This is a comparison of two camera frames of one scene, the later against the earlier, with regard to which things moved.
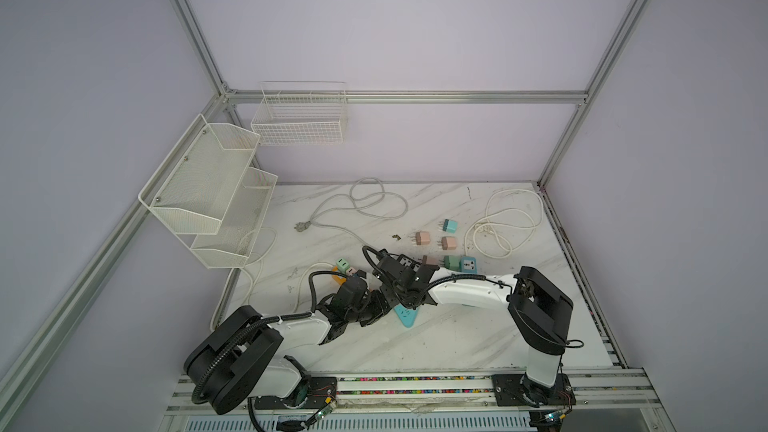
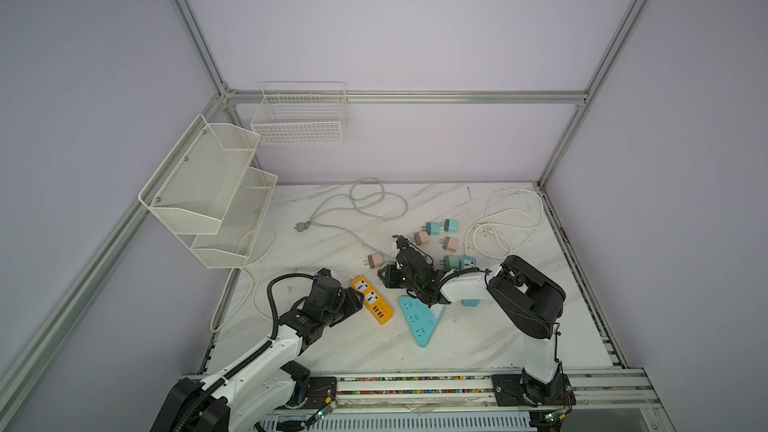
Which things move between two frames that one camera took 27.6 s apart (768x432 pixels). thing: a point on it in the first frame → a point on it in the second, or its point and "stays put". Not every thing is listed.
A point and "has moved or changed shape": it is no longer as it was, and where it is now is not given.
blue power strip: x=468 y=265 stays put
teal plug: x=450 y=226 stays put
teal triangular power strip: x=406 y=316 has moved or changed shape
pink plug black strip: x=422 y=237 stays put
